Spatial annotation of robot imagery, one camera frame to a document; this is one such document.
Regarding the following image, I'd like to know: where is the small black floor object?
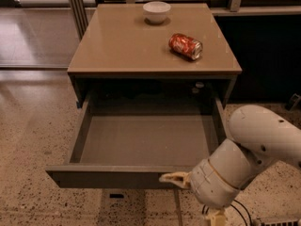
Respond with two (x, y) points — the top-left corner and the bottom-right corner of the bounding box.
(109, 193), (124, 199)

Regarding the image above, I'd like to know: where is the grey power strip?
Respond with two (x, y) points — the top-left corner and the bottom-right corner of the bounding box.
(252, 218), (301, 226)

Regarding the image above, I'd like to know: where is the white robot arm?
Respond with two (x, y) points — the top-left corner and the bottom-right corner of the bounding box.
(159, 105), (301, 226)

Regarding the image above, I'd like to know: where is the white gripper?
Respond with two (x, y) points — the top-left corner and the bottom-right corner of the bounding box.
(159, 159), (240, 226)

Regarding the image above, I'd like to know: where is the red soda can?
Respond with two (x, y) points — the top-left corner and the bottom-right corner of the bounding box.
(168, 33), (203, 60)

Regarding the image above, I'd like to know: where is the grey drawer cabinet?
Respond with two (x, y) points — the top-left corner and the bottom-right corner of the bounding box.
(68, 4), (242, 105)

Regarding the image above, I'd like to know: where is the black floor cable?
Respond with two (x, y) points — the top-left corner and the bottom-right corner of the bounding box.
(201, 199), (253, 226)

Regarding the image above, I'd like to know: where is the grey top drawer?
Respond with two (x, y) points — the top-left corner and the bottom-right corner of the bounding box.
(46, 96), (227, 189)

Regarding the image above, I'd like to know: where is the white ceramic bowl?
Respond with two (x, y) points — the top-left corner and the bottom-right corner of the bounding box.
(143, 1), (171, 24)

